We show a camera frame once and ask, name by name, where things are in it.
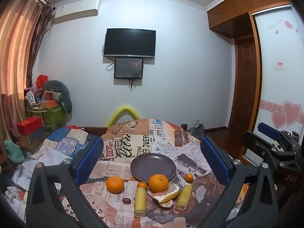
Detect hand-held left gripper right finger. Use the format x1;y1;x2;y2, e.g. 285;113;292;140
197;136;279;228

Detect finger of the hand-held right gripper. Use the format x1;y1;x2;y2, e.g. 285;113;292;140
258;122;297;148
243;131;280;163

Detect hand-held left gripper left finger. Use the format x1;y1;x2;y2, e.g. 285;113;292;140
26;135;112;228

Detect yellow sugarcane piece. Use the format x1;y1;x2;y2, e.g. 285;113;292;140
175;184;193;211
134;187;147;218

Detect large peeled pomelo segment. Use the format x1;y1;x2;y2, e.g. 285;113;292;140
147;183;180;204

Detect large orange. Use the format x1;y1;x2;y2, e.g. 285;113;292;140
149;174;169;193
106;176;125;193

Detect dark purple plate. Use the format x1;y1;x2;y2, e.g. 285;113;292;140
130;153;177;183

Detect small peeled pomelo segment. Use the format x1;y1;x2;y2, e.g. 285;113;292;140
158;199;174;208

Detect wooden bed footboard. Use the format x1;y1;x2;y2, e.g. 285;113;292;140
78;126;110;137

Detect blue patchwork quilt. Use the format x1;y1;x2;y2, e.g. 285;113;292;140
33;126;93;163

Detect grey plastic bag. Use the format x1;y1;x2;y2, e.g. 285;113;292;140
187;123;205;140

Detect newspaper print blanket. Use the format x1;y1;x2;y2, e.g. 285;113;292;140
59;118;252;228

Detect brown wooden door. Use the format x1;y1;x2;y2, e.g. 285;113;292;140
228;34;262;135

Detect white heart print sliding door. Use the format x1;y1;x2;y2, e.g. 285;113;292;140
245;5;304;167

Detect green fabric bag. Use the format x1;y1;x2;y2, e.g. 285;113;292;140
26;103;66;131

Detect yellow foam tube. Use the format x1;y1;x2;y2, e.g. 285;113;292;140
106;106;141;127

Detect white cloth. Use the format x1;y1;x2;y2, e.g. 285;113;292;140
11;158;72;192

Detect orange cardboard box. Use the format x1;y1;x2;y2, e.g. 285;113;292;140
40;100;59;110

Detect red box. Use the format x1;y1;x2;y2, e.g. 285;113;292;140
16;115;44;136

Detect red flower decoration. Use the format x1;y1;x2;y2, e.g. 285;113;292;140
36;74;49;89

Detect wooden overhead cabinet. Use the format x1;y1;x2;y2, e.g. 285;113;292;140
206;0;292;39

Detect orange curtain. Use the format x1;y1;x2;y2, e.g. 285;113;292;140
0;0;47;174

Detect dark brown curtain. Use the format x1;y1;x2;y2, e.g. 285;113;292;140
26;1;55;89

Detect white air conditioner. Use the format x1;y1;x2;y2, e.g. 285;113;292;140
54;0;102;25

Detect small black wall monitor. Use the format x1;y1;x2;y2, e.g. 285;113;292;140
114;57;144;79

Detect black wall television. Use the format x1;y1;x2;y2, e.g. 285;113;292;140
104;28;157;59

